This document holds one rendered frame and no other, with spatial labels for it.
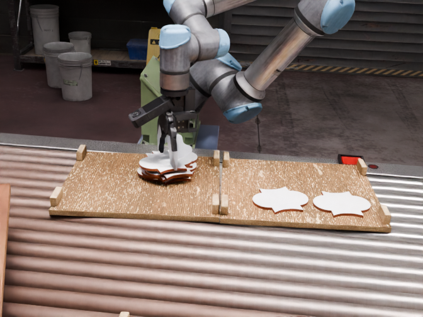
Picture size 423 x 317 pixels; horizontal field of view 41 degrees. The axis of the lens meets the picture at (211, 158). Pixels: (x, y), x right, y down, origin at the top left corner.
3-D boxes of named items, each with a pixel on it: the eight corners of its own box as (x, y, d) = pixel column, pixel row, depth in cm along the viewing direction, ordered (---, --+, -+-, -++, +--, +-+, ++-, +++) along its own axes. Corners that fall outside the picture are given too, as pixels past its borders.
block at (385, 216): (376, 212, 139) (378, 202, 138) (384, 212, 139) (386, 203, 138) (383, 224, 134) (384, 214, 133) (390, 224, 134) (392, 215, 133)
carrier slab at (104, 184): (82, 155, 166) (81, 151, 166) (219, 161, 166) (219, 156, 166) (48, 215, 135) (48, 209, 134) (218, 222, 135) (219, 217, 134)
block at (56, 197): (56, 195, 140) (55, 185, 139) (63, 195, 140) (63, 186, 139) (50, 207, 135) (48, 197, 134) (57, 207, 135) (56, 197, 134)
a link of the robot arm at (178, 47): (199, 27, 136) (170, 31, 131) (198, 72, 141) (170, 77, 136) (180, 22, 141) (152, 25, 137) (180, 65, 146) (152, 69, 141)
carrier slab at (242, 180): (222, 162, 166) (222, 157, 165) (360, 170, 165) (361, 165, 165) (219, 223, 134) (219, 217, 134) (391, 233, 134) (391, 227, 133)
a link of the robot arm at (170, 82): (165, 76, 136) (155, 67, 143) (165, 94, 138) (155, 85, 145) (194, 73, 139) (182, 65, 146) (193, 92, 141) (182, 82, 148)
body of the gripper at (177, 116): (196, 134, 146) (198, 90, 141) (165, 138, 143) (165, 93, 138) (186, 124, 152) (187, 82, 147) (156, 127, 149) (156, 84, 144)
